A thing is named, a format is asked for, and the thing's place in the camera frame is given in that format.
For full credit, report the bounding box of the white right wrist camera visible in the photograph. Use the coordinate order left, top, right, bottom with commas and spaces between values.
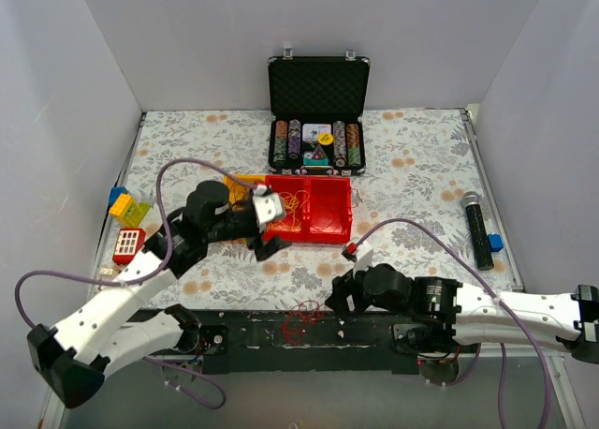
342, 240, 373, 274

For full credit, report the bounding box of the blue toy brick left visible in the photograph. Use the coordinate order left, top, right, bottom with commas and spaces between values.
109, 186, 128, 207

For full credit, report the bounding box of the colourful cable bundle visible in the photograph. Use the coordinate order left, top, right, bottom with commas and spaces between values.
270, 189, 310, 233

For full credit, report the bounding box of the black poker chip case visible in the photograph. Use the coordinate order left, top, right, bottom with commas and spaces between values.
268, 49, 371, 177

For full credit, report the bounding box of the floral table mat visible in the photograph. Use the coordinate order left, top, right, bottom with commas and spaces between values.
88, 108, 520, 314

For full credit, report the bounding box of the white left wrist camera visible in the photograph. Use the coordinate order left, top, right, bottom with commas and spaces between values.
252, 184, 286, 226

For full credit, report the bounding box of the red plastic bin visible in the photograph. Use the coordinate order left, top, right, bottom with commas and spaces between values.
266, 175, 310, 243
306, 176, 353, 244

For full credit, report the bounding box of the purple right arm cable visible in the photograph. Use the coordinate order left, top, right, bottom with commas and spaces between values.
343, 218, 551, 429

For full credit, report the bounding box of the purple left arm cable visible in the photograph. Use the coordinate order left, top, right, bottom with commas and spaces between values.
13, 159, 268, 410

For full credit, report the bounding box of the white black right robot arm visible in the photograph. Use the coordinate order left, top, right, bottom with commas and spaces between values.
326, 264, 598, 363

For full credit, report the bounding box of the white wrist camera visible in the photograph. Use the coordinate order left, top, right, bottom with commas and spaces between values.
252, 184, 286, 226
342, 240, 373, 274

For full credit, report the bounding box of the yellow plastic bin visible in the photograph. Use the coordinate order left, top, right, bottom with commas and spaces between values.
223, 174, 266, 210

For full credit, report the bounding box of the red white toy house block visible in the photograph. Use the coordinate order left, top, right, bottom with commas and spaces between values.
112, 228, 145, 265

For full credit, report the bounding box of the blue toy brick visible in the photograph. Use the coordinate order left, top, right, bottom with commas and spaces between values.
109, 186, 128, 207
488, 234, 504, 253

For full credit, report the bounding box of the black handheld microphone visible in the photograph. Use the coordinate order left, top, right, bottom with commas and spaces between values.
460, 191, 494, 271

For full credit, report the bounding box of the aluminium frame rail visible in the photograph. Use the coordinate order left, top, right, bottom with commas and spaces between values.
479, 343, 565, 358

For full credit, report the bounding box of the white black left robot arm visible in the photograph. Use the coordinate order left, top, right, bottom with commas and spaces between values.
27, 181, 289, 409

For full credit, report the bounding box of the black thin cable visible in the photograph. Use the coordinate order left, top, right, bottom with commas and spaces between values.
228, 183, 256, 213

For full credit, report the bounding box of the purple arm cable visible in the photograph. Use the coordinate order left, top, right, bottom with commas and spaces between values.
343, 218, 551, 429
13, 159, 268, 410

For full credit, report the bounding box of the blue toy brick right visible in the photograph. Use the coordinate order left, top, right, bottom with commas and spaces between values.
488, 234, 504, 253

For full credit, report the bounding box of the red thin cable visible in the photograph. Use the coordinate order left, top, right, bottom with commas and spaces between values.
280, 301, 329, 347

